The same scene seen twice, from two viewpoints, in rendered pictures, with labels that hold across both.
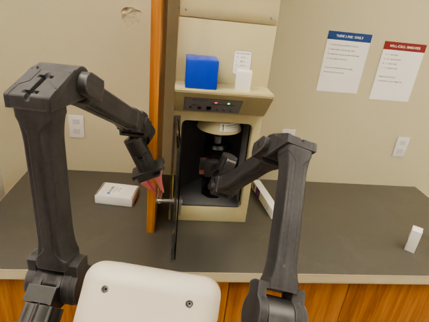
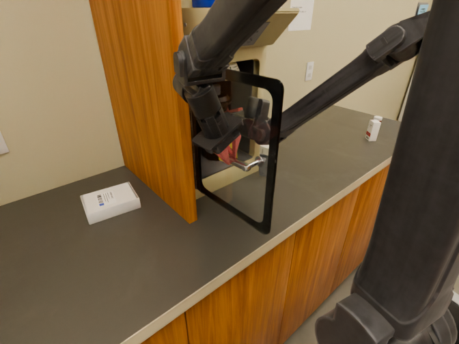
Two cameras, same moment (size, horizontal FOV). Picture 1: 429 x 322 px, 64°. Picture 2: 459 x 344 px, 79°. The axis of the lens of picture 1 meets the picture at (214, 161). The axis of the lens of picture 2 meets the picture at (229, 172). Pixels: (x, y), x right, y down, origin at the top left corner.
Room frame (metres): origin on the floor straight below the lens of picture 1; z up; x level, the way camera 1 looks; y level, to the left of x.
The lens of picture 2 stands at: (0.46, 0.49, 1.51)
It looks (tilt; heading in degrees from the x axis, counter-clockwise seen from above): 30 degrees down; 327
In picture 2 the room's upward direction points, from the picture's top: straight up
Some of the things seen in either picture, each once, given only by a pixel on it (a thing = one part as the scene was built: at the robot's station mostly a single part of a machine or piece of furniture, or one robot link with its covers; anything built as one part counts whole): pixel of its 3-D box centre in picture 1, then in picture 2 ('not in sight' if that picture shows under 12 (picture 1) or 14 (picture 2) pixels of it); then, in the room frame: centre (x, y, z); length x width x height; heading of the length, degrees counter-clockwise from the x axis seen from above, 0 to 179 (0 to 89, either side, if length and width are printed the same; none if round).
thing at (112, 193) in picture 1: (117, 193); (110, 201); (1.29, 0.41, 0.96); 0.16 x 0.12 x 0.04; 90
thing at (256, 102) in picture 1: (222, 102); (243, 29); (1.14, 0.00, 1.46); 0.32 x 0.11 x 0.10; 97
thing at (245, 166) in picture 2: (165, 195); (241, 160); (0.93, 0.14, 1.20); 0.10 x 0.05 x 0.03; 10
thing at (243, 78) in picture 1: (243, 79); not in sight; (1.15, -0.07, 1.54); 0.05 x 0.05 x 0.06; 88
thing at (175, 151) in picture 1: (173, 186); (229, 149); (1.01, 0.13, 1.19); 0.30 x 0.01 x 0.40; 10
